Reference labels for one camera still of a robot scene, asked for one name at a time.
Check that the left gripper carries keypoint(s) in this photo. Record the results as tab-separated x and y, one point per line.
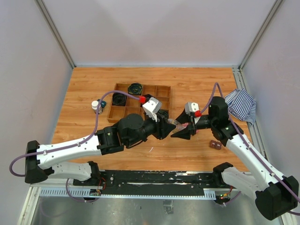
163	128

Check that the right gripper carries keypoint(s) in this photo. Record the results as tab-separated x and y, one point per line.
192	127

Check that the white cap pill bottle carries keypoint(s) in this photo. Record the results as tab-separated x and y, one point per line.
96	107

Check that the pink pill organizer box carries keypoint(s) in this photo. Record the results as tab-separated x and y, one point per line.
186	124

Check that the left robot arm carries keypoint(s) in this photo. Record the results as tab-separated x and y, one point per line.
43	161

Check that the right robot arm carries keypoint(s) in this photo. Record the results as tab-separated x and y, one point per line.
274	194

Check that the brown pill box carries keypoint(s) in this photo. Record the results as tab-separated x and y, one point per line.
215	145

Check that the striped cloth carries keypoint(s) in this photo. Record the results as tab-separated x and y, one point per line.
242	105

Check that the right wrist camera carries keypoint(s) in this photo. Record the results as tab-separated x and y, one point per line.
192	107

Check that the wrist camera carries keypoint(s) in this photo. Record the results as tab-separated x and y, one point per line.
192	107
151	107

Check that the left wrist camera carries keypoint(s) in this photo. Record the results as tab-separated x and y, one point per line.
151	107

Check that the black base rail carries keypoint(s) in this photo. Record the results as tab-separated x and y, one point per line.
149	184

